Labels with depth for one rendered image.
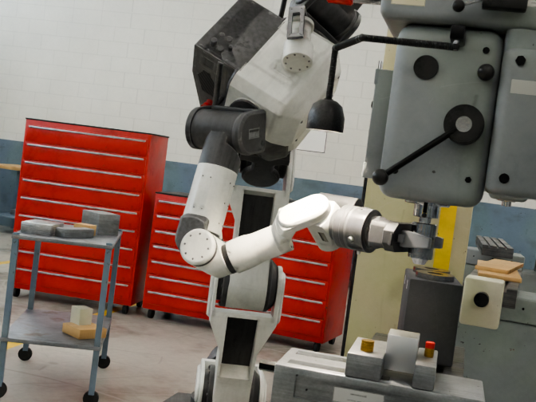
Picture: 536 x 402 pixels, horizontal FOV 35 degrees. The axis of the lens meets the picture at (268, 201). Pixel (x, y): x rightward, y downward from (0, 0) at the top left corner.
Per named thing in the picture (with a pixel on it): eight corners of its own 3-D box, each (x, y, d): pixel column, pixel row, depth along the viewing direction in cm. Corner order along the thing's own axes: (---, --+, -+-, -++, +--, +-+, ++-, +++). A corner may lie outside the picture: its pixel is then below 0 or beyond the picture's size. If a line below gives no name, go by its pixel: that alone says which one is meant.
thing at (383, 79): (360, 177, 163) (375, 68, 162) (364, 177, 167) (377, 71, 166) (381, 179, 162) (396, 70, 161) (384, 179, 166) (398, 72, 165)
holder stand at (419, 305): (398, 359, 192) (410, 272, 192) (395, 340, 214) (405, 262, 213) (451, 367, 191) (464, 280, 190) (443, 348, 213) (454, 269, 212)
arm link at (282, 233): (329, 210, 169) (269, 234, 172) (344, 236, 175) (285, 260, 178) (324, 187, 174) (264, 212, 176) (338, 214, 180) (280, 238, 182)
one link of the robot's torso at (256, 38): (171, 137, 218) (175, 50, 186) (246, 55, 233) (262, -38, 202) (266, 200, 212) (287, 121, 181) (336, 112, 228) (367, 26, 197)
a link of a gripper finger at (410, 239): (430, 251, 159) (400, 246, 162) (432, 234, 159) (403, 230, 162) (426, 252, 158) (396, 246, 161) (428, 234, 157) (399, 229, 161)
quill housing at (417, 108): (374, 195, 154) (397, 19, 153) (385, 195, 174) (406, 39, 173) (481, 210, 150) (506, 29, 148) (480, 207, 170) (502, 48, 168)
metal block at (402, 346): (383, 368, 144) (388, 333, 144) (386, 361, 150) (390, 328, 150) (414, 374, 143) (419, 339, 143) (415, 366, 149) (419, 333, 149)
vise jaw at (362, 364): (344, 376, 141) (347, 352, 141) (354, 357, 156) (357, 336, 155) (380, 382, 140) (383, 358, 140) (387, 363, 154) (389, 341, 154)
